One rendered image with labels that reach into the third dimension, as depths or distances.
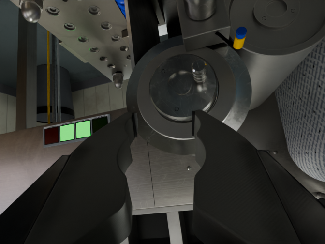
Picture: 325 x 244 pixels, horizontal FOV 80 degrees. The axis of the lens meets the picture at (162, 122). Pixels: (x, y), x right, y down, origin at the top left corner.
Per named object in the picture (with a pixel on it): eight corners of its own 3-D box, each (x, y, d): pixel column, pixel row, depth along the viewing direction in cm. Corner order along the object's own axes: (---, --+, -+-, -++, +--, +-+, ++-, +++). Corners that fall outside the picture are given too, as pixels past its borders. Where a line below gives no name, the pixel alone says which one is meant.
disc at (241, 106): (235, 19, 23) (267, 143, 20) (235, 22, 24) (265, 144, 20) (120, 51, 26) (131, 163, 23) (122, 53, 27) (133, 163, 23)
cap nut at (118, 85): (120, 71, 61) (122, 85, 60) (125, 76, 65) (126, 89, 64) (110, 74, 62) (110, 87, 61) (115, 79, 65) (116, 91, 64)
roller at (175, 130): (224, 32, 23) (247, 129, 20) (217, 98, 47) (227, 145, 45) (131, 57, 25) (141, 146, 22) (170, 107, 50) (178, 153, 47)
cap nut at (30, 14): (30, -15, 31) (30, 9, 30) (49, 3, 34) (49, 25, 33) (11, -8, 31) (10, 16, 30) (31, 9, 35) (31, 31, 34)
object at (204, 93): (140, 68, 23) (202, 41, 21) (146, 75, 25) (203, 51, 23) (159, 129, 21) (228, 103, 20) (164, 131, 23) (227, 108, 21)
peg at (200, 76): (188, 62, 18) (203, 55, 18) (191, 74, 21) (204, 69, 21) (194, 74, 18) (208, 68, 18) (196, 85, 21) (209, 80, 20)
